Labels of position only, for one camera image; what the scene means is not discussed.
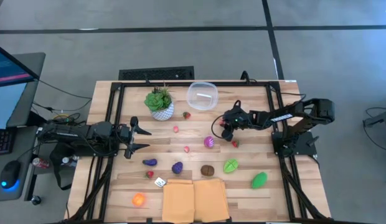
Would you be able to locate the black caster wheel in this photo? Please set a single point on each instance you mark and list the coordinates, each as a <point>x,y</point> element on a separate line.
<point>35,200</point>

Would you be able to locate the succulent in white patterned pot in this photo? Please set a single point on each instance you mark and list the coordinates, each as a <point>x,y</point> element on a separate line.
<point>163,113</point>

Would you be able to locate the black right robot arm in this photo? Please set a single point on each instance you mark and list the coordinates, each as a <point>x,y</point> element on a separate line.
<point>317,110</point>

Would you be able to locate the orange toy fruit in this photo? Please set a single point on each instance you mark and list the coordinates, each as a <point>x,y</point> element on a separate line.
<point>138,199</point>

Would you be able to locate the red toy strawberry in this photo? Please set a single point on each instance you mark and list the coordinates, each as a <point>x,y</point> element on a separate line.
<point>235,143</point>
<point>149,175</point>
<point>186,115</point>

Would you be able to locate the red soda can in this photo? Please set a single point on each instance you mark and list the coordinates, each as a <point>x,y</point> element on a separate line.
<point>40,163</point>

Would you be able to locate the clear plastic tupperware container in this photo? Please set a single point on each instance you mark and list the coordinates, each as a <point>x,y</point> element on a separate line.
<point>196,105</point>

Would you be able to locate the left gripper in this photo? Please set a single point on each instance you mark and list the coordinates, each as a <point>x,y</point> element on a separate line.
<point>102,129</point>

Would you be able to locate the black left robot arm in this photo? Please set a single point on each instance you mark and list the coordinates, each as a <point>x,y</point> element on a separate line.
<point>68,132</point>

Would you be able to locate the small white tag card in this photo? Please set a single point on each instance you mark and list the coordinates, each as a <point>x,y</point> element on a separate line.
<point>160,182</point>

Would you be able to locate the black computer mouse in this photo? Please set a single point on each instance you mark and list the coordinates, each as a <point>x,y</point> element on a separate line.
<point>10,172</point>

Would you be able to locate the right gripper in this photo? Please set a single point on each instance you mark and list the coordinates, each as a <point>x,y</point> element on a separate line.
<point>239,120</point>

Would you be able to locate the purple toy grapes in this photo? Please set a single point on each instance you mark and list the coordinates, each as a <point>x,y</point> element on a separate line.
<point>177,168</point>

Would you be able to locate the yellow waffle cloth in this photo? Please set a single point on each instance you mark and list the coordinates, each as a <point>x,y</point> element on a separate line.
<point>179,202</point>
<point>210,199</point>

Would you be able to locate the black keyboard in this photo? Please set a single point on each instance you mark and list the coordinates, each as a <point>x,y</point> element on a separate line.
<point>1,141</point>
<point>155,73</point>

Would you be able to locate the pink toy fruit piece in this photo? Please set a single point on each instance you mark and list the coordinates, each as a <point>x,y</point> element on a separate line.
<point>222,122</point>
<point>186,149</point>
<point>176,129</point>

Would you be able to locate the black floor stand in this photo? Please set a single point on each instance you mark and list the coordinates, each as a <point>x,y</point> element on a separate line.
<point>381,119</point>

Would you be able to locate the black aluminium table frame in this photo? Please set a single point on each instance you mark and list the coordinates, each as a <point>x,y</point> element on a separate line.
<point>137,84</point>

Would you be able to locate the clear plastic bottle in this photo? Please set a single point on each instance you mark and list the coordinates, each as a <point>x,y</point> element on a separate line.
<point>67,160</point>

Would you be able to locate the white tape label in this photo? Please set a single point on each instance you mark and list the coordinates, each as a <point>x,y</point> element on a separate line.
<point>291,81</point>

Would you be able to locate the brown toy kiwi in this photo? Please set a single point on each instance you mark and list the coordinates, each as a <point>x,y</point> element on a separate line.
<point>207,170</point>

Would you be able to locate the magenta striped toy fruit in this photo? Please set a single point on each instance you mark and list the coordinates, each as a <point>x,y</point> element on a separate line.
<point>209,142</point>

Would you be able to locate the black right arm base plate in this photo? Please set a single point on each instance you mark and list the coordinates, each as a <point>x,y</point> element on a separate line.
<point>300,146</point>

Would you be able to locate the purple toy eggplant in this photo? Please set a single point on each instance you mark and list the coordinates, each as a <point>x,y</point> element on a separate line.
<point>150,162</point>

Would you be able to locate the grey computer desk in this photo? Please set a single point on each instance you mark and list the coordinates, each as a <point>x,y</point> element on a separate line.
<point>23,180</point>

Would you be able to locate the computer monitor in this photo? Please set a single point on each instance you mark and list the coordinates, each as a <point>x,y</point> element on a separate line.
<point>6,102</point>

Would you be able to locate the green oval toy vegetable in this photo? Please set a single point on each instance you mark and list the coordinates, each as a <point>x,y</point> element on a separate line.
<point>259,180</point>

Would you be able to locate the green toy starfruit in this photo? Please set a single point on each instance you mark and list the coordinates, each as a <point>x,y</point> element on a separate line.
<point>230,166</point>

